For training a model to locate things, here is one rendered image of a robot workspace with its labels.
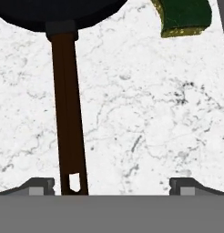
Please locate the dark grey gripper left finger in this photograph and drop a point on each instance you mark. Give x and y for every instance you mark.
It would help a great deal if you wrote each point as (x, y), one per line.
(38, 186)

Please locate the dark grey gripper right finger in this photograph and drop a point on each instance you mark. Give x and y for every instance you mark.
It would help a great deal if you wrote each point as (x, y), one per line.
(186, 186)

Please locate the green and yellow sponge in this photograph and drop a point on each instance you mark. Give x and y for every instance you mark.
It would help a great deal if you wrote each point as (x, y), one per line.
(185, 15)

